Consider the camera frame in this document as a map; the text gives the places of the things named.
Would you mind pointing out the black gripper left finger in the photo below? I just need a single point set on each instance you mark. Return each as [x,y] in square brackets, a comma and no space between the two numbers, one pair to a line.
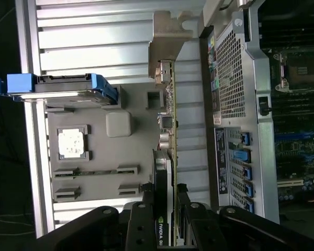
[141,230]

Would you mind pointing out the CPU socket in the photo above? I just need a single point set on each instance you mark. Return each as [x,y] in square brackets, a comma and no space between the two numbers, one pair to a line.
[303,70]

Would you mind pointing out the grey parts rack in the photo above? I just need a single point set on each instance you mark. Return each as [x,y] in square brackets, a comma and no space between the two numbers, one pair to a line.
[107,157]

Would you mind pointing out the blue expansion slot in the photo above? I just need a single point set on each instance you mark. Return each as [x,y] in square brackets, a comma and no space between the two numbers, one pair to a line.
[293,136]

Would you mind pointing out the green RAM stick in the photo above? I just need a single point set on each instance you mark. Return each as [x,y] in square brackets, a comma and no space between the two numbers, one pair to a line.
[99,172]

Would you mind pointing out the black RAM slots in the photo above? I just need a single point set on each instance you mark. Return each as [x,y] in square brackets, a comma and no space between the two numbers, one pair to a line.
[290,34]

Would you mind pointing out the silver CPU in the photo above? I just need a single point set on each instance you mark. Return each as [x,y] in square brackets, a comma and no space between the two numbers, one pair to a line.
[71,143]

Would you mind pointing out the hard disk with blue rails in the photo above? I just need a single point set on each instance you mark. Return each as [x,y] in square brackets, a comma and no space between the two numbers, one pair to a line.
[68,83]

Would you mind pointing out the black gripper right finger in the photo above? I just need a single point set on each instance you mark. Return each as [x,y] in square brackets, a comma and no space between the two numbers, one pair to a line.
[199,230]

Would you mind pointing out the green motherboard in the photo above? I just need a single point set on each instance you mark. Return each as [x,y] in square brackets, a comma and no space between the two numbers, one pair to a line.
[290,157]

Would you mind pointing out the open black PC case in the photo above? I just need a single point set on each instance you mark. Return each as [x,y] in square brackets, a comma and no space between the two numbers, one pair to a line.
[230,65]

